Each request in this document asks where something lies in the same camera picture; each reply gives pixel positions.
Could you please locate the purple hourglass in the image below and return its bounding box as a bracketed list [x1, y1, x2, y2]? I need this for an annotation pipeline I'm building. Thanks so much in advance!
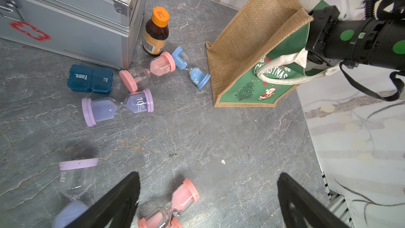
[81, 89, 154, 127]
[52, 158, 99, 228]

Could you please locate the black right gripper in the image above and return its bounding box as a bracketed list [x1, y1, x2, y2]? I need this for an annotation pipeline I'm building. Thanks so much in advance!
[305, 6, 340, 67]

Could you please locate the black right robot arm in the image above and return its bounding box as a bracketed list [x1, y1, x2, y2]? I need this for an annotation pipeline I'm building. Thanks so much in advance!
[305, 0, 405, 102]

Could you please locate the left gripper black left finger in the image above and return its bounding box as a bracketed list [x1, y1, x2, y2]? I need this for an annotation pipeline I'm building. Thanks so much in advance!
[67, 172, 141, 228]

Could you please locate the pink hourglass lower pair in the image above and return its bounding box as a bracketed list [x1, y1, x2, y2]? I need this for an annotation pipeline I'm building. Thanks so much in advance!
[137, 178, 200, 228]

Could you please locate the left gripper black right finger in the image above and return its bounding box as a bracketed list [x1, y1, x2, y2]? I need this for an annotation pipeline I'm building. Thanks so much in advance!
[277, 172, 347, 228]

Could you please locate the blue hourglass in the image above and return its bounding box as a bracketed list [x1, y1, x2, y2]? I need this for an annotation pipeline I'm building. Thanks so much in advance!
[171, 46, 211, 90]

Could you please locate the green burlap canvas bag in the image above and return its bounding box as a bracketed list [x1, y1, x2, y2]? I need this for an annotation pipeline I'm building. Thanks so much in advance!
[206, 0, 340, 108]

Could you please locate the silver aluminium case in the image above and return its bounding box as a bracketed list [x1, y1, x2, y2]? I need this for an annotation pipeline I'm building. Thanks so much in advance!
[1, 0, 146, 69]

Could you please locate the brown bottle orange cap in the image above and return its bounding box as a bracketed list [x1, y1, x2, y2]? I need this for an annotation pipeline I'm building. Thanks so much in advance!
[143, 6, 170, 56]

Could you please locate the purple hourglass standing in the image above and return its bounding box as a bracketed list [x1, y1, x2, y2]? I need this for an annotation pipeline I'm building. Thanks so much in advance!
[52, 158, 99, 228]

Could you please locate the pink hourglass upper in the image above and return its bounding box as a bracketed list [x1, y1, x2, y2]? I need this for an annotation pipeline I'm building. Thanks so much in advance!
[119, 52, 176, 94]

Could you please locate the teal pill box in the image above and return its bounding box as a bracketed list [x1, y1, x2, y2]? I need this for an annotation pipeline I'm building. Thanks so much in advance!
[67, 64, 113, 95]

